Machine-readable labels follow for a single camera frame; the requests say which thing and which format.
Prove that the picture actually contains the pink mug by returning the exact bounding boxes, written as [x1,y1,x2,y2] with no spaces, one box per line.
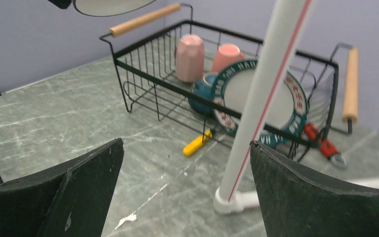
[211,43,245,73]
[175,34,205,83]

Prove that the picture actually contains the yellow handled utensil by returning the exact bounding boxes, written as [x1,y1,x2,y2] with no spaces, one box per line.
[183,129,216,157]

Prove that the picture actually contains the red handled scissors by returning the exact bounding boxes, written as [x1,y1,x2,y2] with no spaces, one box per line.
[303,123,347,169]

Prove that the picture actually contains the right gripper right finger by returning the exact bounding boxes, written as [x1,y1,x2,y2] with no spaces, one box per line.
[250,141,379,237]

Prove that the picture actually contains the white pvc pipe frame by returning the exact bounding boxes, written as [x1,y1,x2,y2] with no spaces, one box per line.
[213,0,379,214]

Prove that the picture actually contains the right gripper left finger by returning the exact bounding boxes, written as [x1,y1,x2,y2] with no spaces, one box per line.
[0,138,124,237]

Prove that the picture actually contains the dark bowl cream inside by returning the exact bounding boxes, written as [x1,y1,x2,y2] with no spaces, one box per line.
[188,72,218,117]

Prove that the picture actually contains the black wire dish rack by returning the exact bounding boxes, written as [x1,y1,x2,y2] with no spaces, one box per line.
[98,2,360,162]

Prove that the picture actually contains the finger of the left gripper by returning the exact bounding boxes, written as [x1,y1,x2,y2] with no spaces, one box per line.
[48,0,72,9]

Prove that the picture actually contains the green rimmed white plate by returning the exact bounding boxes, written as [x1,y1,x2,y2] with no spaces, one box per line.
[211,59,309,136]

